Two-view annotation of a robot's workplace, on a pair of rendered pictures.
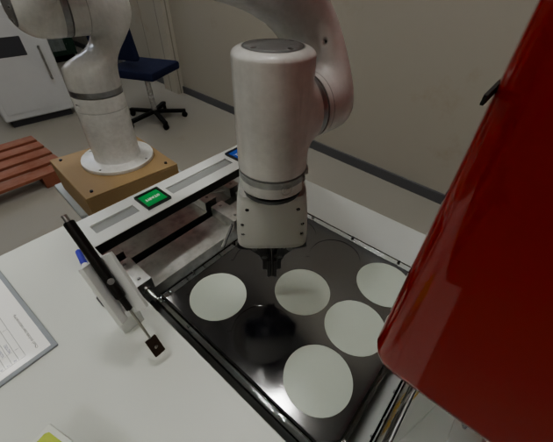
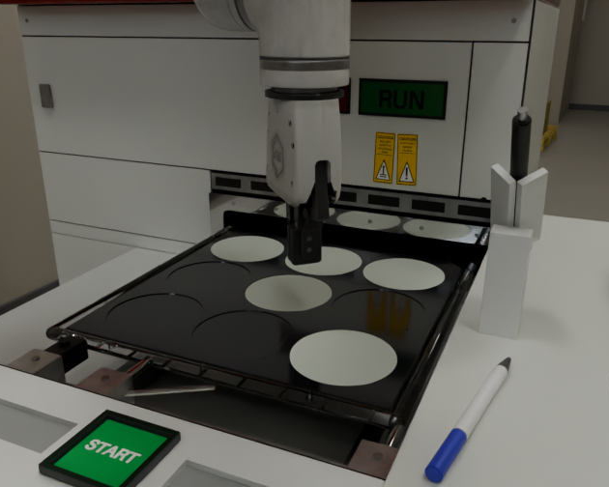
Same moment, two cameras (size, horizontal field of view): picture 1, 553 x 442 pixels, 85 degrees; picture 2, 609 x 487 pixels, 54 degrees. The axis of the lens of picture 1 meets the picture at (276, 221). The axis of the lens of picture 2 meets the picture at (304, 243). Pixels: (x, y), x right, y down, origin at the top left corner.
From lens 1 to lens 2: 0.77 m
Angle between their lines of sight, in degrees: 88
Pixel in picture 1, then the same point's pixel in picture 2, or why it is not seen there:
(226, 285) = (317, 352)
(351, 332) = (333, 261)
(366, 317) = not seen: hidden behind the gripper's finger
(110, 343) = (545, 334)
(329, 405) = (424, 266)
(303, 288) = (283, 292)
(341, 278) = (250, 270)
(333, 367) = (383, 267)
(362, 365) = (368, 255)
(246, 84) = not seen: outside the picture
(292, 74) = not seen: outside the picture
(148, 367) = (531, 298)
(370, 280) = (246, 254)
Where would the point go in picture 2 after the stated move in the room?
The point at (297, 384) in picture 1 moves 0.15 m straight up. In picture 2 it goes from (421, 281) to (430, 159)
